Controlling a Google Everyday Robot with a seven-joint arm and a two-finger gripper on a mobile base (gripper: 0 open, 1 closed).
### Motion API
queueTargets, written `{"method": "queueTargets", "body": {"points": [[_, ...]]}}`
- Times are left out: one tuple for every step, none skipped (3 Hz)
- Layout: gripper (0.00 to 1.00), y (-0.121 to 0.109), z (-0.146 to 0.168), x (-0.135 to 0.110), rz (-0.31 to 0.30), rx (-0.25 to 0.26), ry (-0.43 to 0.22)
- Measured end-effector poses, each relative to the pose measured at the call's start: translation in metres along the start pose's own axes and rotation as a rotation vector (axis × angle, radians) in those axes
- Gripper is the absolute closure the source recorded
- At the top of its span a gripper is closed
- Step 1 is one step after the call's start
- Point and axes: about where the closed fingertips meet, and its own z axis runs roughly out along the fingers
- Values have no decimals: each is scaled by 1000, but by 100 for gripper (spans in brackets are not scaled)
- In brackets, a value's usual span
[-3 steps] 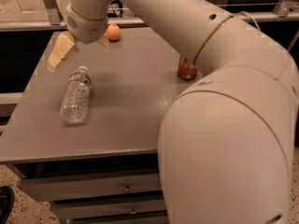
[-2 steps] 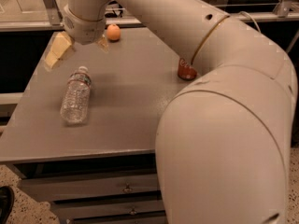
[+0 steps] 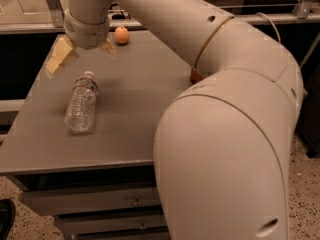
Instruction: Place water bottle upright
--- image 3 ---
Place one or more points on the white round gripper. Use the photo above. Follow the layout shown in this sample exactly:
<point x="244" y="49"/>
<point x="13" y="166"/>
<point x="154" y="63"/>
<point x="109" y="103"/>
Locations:
<point x="87" y="33"/>

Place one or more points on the clear plastic water bottle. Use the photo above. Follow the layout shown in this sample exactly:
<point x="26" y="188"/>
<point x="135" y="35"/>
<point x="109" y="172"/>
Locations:
<point x="79" y="117"/>

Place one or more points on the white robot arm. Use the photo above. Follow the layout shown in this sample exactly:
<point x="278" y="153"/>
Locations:
<point x="222" y="147"/>

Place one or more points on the orange fruit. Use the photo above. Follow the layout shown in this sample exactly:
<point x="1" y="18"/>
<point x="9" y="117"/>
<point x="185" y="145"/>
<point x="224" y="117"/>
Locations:
<point x="121" y="35"/>

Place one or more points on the red cola can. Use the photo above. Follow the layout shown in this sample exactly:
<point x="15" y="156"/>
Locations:
<point x="195" y="77"/>

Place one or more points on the grey drawer cabinet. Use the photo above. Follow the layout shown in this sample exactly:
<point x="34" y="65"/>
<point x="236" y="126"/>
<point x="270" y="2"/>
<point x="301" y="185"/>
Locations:
<point x="81" y="146"/>

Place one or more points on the top drawer with knob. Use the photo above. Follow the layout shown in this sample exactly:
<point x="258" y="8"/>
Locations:
<point x="90" y="199"/>

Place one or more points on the drawer with knob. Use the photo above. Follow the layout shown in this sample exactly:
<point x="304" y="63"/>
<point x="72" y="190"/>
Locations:
<point x="90" y="199"/>
<point x="96" y="225"/>

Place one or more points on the black shoe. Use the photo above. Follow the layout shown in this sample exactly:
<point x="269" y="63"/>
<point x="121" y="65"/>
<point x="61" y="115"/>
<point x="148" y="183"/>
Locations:
<point x="7" y="216"/>

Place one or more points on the middle drawer with knob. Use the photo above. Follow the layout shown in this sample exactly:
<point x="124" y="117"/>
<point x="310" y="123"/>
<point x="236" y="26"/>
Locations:
<point x="96" y="225"/>

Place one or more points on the bottom drawer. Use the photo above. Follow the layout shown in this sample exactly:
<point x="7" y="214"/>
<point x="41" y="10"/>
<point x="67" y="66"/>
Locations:
<point x="160" y="233"/>

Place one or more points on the metal railing frame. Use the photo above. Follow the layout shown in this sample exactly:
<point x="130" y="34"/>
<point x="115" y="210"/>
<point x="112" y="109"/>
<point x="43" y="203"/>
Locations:
<point x="36" y="16"/>

